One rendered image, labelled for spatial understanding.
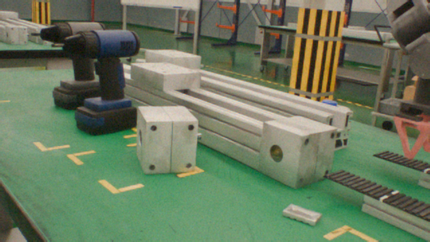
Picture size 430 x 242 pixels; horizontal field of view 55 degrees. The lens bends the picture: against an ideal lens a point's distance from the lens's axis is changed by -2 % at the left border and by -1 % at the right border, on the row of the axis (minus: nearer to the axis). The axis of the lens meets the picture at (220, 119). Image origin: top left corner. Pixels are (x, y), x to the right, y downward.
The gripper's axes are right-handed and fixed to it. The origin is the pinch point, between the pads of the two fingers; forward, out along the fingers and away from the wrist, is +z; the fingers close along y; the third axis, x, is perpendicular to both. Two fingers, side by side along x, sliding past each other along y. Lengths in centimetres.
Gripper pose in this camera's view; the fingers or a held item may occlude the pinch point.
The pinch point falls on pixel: (419, 150)
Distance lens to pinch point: 86.8
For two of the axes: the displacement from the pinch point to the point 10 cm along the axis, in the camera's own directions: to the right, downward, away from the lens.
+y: -7.7, 1.0, -6.3
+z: -0.9, 9.6, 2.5
